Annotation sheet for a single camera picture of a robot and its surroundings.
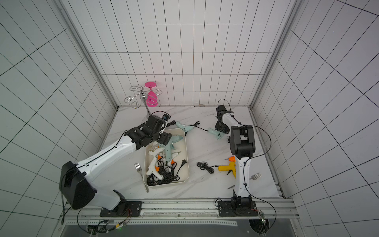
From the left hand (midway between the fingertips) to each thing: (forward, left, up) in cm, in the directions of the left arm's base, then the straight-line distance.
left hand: (160, 134), depth 82 cm
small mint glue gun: (+15, -14, -14) cm, 25 cm away
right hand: (+17, -37, -17) cm, 44 cm away
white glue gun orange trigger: (-17, +3, -10) cm, 20 cm away
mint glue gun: (+10, -36, -15) cm, 41 cm away
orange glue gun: (-8, -43, -16) cm, 46 cm away
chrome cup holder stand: (+22, +11, +9) cm, 26 cm away
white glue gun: (-5, +1, -11) cm, 12 cm away
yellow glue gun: (-12, -42, -15) cm, 46 cm away
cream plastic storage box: (-13, -4, -13) cm, 18 cm away
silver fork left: (-14, +14, -17) cm, 26 cm away
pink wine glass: (+17, +6, +10) cm, 21 cm away
